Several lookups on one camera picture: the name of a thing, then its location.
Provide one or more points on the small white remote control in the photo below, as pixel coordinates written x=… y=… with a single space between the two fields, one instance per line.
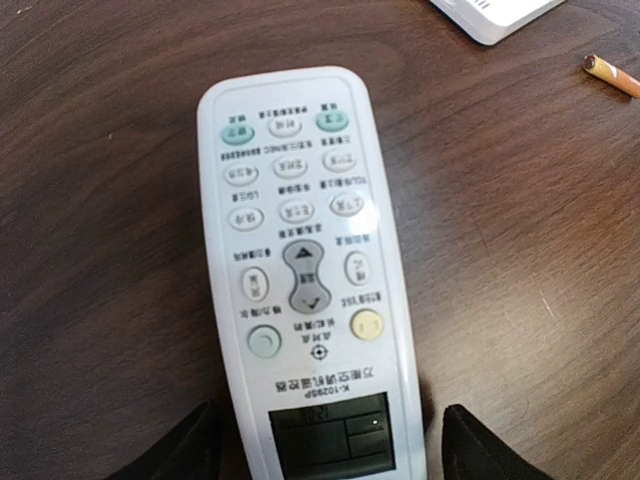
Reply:
x=307 y=279

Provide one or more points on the red orange battery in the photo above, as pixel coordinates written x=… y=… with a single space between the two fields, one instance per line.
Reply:
x=612 y=75

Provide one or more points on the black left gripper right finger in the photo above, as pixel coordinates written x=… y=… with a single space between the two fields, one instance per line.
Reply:
x=470 y=450

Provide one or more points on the large white remote control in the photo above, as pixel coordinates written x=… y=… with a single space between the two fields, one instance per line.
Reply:
x=490 y=21

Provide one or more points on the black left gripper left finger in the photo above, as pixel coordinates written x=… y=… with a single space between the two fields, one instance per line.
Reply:
x=190 y=450

